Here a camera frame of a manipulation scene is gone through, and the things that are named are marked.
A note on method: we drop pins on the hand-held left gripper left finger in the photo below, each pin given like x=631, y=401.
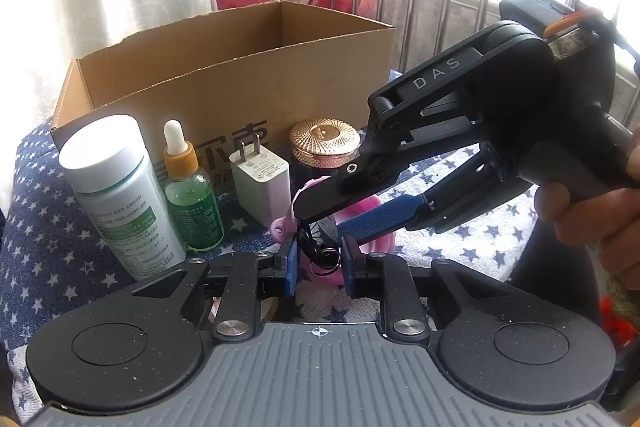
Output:
x=289, y=269

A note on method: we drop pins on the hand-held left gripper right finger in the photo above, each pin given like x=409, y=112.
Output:
x=350, y=274

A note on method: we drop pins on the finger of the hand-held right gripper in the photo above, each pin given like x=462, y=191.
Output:
x=385, y=214
x=325, y=199

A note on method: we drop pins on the black key fob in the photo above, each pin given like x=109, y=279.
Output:
x=320, y=234

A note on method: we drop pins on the dark jar with rose-gold lid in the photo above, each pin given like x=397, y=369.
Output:
x=322, y=142

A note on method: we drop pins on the white charger plug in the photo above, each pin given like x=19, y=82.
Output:
x=260, y=192

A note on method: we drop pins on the green dropper bottle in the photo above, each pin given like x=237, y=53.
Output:
x=192, y=207

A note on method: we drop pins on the brown cardboard box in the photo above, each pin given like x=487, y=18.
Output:
x=225, y=82

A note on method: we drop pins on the person's right hand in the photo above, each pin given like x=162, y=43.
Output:
x=600, y=227

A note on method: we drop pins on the white medicine bottle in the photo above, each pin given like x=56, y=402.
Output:
x=125, y=207

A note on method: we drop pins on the blue star-print blanket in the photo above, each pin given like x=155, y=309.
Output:
x=50, y=232

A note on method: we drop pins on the red plastic item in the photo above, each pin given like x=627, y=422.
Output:
x=617, y=317

